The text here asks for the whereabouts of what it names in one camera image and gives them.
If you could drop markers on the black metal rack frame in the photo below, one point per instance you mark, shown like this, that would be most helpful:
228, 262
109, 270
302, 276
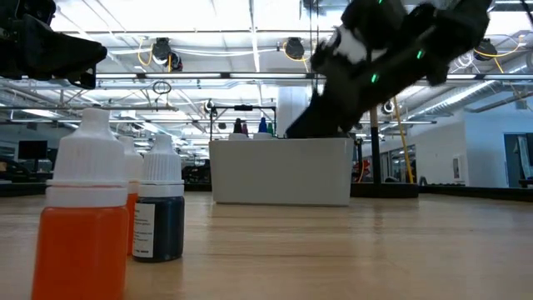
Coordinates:
243, 107

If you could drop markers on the orange-red small dropper bottle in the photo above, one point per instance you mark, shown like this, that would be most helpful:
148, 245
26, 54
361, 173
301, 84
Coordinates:
79, 250

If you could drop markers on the orange small dropper bottle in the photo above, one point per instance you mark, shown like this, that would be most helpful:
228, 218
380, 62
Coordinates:
134, 216

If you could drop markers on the black Chefmaster colour bottle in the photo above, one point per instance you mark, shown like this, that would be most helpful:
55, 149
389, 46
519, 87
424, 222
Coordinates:
237, 125

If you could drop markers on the dark blue small dropper bottle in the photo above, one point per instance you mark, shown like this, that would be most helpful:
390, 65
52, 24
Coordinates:
160, 225

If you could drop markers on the green Chefmaster colour bottle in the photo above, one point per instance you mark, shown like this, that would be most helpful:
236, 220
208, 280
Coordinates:
271, 129

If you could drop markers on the white plastic storage bin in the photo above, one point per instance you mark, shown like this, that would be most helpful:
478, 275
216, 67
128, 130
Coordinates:
283, 171

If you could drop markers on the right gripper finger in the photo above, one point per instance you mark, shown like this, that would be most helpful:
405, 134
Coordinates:
320, 121

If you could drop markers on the purple Chefmaster colour bottle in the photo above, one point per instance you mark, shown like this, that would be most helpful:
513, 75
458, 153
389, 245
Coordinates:
245, 130

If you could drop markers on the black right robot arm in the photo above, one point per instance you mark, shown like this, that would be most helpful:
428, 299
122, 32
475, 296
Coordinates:
458, 29

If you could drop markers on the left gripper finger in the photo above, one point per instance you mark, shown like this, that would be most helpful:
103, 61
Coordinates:
66, 50

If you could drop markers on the black flat screen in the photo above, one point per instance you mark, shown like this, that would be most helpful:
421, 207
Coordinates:
32, 149

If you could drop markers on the blue Chefmaster colour bottle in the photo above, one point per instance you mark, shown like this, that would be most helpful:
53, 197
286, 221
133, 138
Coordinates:
262, 125

